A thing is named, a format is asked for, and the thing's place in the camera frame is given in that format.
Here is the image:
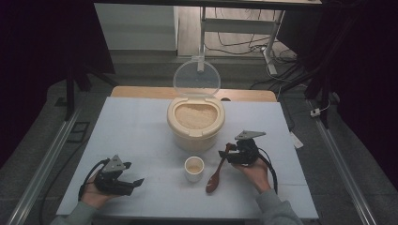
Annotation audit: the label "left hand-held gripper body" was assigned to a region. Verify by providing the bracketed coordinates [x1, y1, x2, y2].
[94, 155, 135, 197]

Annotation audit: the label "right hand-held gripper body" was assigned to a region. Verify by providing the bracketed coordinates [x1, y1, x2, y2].
[229, 130, 267, 167]

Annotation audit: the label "brown wooden spoon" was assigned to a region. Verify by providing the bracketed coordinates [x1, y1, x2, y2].
[206, 142, 235, 194]

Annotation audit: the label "cream plastic rice container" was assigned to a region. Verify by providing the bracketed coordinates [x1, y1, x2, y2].
[166, 97, 226, 154]

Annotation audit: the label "white cup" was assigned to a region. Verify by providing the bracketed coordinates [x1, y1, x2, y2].
[183, 156, 206, 184]

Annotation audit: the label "rice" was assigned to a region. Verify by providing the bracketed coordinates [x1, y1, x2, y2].
[174, 103, 219, 130]

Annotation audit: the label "person's left hand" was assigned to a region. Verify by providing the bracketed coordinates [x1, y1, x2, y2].
[80, 174, 121, 210]

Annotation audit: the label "person's right hand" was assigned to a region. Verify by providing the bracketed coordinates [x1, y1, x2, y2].
[233, 157, 271, 195]

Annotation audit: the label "white table cover sheet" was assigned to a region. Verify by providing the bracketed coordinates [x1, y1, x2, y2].
[55, 97, 319, 219]

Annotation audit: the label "white paper tag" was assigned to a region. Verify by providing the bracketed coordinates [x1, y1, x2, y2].
[289, 130, 305, 150]

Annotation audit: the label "wooden table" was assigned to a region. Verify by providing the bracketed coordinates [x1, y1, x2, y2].
[111, 85, 278, 103]

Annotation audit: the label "clear round container lid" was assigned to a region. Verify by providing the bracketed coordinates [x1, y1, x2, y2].
[173, 59, 222, 98]

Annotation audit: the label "black metal stand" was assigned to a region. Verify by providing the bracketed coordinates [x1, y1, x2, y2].
[64, 62, 119, 122]
[281, 8, 344, 129]

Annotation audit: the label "left hand-held gripper black cable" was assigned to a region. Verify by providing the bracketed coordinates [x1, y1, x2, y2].
[78, 158, 111, 202]

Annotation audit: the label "hand-held gripper black cable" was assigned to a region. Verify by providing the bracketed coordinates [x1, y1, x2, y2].
[78, 158, 111, 202]
[257, 146, 279, 195]

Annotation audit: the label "right hand-held gripper black cable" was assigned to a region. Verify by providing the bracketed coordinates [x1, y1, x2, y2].
[257, 146, 279, 195]

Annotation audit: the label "thin black floor cable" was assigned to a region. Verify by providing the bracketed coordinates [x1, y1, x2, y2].
[38, 137, 92, 225]

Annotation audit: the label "black floor frame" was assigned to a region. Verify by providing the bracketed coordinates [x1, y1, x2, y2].
[66, 121, 91, 144]

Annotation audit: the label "aluminium rail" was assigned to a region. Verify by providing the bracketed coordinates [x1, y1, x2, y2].
[308, 99, 378, 225]
[6, 107, 83, 225]

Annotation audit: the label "black floor cables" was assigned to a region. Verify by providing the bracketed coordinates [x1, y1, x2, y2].
[205, 7, 299, 92]

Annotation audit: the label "white metal desk frame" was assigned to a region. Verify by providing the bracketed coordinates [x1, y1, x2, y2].
[196, 7, 286, 76]

